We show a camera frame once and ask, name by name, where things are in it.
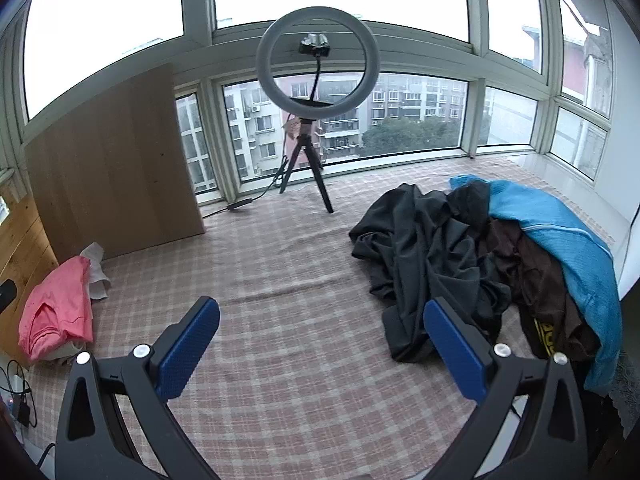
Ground light wooden board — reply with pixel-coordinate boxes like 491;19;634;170
24;62;207;261

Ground white window sill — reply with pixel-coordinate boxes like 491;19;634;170
520;152;640;286

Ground blue garment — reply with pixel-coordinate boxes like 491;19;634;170
449;174;623;396

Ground brown garment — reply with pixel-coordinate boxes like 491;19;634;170
475;217;601;361

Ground black tripod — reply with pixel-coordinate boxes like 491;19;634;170
278;117;335;214

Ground plaid bedsheet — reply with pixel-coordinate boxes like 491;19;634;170
20;157;618;480

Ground white window frame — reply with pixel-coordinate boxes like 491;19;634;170
0;0;640;211

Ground pine wood panel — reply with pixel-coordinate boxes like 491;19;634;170
0;195;60;366

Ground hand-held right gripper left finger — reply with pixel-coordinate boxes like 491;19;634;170
55;296;221;480

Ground grey lace cloth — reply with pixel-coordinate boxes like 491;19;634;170
607;352;640;441

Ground black ring light cable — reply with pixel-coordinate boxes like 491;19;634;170
202;157;291;218

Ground apartment buildings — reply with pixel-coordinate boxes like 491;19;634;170
175;72;493;191

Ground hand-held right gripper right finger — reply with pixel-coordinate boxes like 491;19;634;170
422;296;588;480

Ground white cloth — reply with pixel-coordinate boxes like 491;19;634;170
75;242;112;301

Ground white ring light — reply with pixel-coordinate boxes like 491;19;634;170
256;6;381;113

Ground black garment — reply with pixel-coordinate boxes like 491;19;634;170
348;180;513;363

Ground thin black cable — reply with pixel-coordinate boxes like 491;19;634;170
0;360;35;411

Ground pink garment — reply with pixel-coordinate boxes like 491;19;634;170
18;256;95;363

